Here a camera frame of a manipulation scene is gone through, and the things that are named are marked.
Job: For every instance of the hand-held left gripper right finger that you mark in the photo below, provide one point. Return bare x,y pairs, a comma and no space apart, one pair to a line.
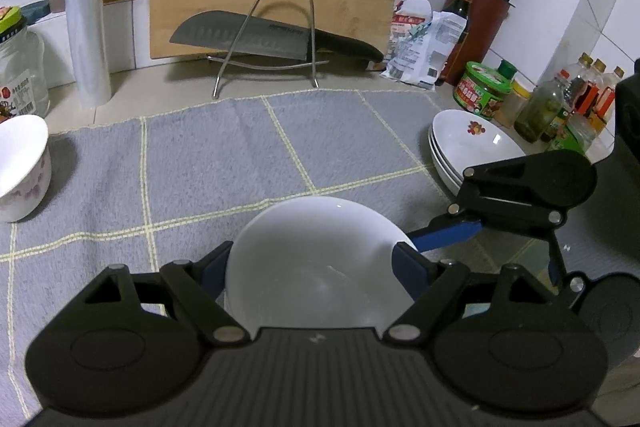
407,269

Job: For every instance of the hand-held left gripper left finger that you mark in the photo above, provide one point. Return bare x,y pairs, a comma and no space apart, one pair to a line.
215,269

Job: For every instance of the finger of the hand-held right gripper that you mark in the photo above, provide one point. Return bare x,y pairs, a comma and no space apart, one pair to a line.
556,257
450,232

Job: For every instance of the white floral plate brown stain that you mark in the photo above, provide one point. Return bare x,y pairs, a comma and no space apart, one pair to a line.
447,183

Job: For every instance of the large white floral plate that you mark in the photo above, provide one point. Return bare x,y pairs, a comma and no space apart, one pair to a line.
440,162

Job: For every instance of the deep white floral plate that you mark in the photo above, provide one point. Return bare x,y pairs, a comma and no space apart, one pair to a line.
470,147

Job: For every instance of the white bowl pink print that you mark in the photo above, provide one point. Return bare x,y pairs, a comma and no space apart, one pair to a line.
20,157
320,257

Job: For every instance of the yellow lid spice jar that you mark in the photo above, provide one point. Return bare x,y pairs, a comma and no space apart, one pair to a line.
515,104

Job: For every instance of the yellow-capped sauce bottle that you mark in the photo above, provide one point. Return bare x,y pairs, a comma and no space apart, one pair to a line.
580,84
612,94
597,82

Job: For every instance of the grey teal checked cloth mat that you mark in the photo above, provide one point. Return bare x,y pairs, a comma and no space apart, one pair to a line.
200,167

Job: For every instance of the green lid sauce jar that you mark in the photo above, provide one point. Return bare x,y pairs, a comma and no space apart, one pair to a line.
482,89

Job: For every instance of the brown knife block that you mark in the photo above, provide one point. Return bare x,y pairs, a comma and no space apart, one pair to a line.
487,27

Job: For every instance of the clear white plastic bag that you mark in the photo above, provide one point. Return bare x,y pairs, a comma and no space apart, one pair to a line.
430,57

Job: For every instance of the dark soy sauce bottle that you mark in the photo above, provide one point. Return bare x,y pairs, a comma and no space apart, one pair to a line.
462,7

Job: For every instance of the red white plastic bag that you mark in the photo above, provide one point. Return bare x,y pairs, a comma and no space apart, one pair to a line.
407,22

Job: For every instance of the clear plastic wrap roll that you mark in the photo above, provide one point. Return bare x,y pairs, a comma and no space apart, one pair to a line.
87,32

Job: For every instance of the glass jar yellow lid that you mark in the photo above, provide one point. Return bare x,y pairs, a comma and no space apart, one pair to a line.
22,72

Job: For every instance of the dark teal dish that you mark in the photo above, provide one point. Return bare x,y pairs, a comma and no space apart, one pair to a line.
36,11

